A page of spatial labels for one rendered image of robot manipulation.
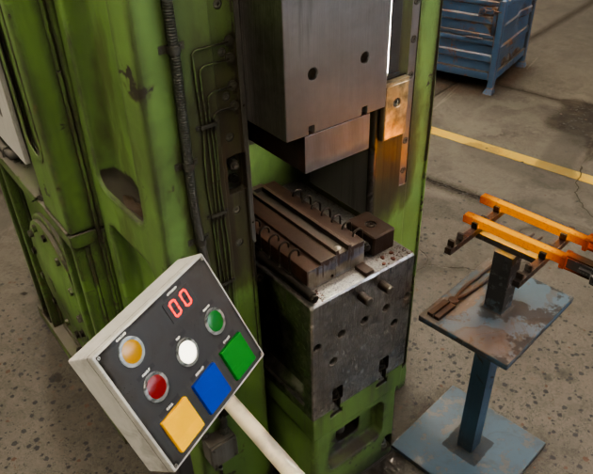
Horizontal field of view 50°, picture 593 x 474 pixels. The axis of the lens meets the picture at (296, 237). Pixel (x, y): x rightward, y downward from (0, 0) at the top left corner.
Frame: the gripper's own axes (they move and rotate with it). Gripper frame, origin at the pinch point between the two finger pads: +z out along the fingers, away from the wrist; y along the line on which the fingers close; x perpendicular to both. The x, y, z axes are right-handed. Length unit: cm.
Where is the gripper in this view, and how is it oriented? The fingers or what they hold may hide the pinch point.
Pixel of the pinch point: (581, 265)
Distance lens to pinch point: 183.6
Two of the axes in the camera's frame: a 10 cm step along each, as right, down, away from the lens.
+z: -7.1, -3.9, 5.9
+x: -0.2, -8.2, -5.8
